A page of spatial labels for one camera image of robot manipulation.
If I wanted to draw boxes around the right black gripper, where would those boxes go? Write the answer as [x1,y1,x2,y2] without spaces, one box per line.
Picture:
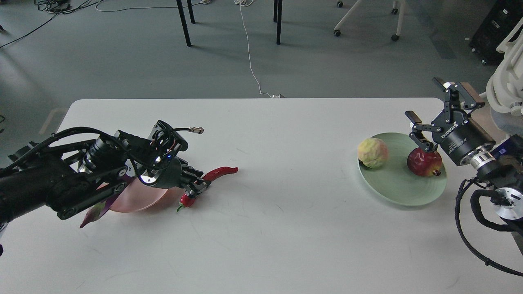
[404,78,495,166]

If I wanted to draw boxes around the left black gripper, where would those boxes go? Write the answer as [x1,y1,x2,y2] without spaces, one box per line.
[139,158,212,199]

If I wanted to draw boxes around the red chili pepper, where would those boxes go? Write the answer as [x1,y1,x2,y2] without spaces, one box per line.
[176,166,239,212]

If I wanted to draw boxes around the red pomegranate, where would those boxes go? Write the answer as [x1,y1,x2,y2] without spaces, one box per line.
[407,147,443,177]

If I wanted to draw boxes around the yellow pink apple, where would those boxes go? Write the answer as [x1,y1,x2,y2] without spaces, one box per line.
[357,137,390,169]

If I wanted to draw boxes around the purple eggplant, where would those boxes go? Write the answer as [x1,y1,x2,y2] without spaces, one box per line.
[80,191,123,229]

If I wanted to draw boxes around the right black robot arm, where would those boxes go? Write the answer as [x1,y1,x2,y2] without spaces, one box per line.
[405,78,523,276]

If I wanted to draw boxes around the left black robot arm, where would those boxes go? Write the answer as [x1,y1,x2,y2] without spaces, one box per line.
[0,120,211,232]

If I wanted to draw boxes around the pink plate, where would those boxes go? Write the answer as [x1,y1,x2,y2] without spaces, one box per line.
[101,179,185,215]

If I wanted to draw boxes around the white office chair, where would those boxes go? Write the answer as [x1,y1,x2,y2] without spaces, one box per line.
[480,19,523,137]

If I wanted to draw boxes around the light green plate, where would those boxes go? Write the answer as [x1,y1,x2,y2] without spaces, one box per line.
[359,132,447,207]

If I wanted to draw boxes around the black computer case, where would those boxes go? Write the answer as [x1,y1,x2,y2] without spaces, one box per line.
[469,0,523,65]

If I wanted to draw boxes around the white rolling chair base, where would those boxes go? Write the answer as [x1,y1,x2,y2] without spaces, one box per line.
[332,0,407,42]

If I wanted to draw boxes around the black table legs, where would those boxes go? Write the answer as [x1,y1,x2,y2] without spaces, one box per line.
[176,0,283,47]

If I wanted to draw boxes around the white floor cable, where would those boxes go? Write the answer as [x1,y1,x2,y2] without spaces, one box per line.
[234,0,282,99]

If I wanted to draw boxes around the black floor cables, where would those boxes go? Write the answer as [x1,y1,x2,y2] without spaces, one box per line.
[0,0,103,49]

